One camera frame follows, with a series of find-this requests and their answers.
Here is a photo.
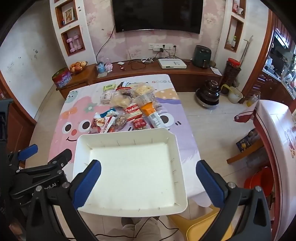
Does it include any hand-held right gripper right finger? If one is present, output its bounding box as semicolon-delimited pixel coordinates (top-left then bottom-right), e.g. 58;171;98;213
196;160;271;241

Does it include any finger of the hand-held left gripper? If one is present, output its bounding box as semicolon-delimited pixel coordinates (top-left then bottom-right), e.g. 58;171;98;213
9;144;39;168
14;148;73;177

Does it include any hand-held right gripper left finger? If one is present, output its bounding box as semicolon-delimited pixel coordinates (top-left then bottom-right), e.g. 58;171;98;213
26;159;102;241

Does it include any white plastic tray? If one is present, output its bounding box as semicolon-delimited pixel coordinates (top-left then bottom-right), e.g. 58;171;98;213
72;127;188;216

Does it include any red and white wafer box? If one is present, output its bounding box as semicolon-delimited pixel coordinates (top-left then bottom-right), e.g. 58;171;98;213
88;116;116;134

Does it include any brown nut packet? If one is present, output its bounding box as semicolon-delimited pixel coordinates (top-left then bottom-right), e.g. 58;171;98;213
111;115;128;133

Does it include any blue and white candy packet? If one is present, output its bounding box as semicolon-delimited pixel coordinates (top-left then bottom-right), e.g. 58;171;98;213
100;110;119;118

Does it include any small red snack packet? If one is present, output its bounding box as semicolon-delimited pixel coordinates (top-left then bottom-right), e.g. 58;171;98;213
132;117;147;130

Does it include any pale striped snack packet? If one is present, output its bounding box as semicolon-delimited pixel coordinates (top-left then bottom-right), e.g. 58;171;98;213
100;90;116;105

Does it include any red cookie packet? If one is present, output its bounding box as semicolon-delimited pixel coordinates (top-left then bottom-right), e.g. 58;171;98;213
124;105;143;122

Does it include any orange and white snack packet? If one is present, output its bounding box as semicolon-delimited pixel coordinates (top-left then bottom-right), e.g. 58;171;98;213
140;103;170;129

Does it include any dark bread packet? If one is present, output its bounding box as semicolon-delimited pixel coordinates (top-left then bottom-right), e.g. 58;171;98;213
119;88;134;98

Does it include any clear plastic biscuit pack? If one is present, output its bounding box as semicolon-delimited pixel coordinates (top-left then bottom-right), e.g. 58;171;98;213
135;93;158;107

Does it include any pale puffed snack bag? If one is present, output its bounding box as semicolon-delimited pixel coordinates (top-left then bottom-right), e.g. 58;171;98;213
134;85;154;96

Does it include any wooden cupboard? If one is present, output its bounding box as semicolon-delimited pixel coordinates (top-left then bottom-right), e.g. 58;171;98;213
0;76;36;167

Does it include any yellow plastic stool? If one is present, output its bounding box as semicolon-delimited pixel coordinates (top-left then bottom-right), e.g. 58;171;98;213
168;205;234;241

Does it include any cartoon printed tablecloth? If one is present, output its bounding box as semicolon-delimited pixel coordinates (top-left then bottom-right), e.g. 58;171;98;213
47;74;218;208

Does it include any wooden bench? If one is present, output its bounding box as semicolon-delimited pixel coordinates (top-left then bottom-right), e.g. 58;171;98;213
227;139;264;165

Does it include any red plastic basin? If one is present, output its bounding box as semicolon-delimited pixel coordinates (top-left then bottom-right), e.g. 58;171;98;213
244;166;274;204

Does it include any blue cardboard box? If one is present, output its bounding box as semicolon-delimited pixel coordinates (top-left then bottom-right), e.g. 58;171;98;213
236;128;260;152

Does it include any person's trouser leg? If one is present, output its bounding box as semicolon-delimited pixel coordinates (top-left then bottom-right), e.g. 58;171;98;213
102;217;162;241

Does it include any white cloth covered appliance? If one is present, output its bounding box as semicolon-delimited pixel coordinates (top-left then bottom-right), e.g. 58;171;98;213
233;100;296;241

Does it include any round decorated tin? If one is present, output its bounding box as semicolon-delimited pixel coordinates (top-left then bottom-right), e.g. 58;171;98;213
51;68;72;88

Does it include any dark ceramic pot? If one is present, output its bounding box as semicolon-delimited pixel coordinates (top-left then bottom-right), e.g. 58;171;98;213
195;80;221;109

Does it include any white plastic jug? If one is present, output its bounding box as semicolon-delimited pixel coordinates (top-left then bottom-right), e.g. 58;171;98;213
228;86;244;104

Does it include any yellow liquid bottle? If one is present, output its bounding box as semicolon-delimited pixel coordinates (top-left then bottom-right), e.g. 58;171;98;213
246;91;261;107

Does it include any fruit bowl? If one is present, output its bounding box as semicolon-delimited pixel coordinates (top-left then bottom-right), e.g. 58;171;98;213
69;61;88;75

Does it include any wooden television cabinet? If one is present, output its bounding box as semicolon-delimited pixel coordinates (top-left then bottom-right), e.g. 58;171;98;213
55;59;223;100

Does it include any wooden kitchen cabinet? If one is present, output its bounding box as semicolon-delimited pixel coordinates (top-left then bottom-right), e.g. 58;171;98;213
261;70;296;105

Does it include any wicker basket red lid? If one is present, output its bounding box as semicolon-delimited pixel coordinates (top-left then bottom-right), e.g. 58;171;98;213
223;58;242;87

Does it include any white set-top box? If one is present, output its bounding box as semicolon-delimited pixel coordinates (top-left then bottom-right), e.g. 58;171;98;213
158;58;187;69

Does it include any dark green air fryer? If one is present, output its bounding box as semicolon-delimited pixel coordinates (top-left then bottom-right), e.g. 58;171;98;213
192;45;210;69

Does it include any white wall shelf unit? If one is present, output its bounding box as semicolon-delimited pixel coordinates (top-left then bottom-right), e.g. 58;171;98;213
50;0;96;65
223;0;247;52

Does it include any black television cable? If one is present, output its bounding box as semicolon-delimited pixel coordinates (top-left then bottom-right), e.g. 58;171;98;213
96;24;116;64

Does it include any white wall socket strip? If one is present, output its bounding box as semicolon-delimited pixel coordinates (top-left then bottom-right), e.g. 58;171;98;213
148;44;178;52

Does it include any picture frame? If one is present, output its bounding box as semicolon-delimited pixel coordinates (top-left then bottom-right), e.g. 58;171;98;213
62;7;74;25

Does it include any black wall television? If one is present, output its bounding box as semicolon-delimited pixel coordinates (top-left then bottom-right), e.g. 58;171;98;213
112;0;204;35

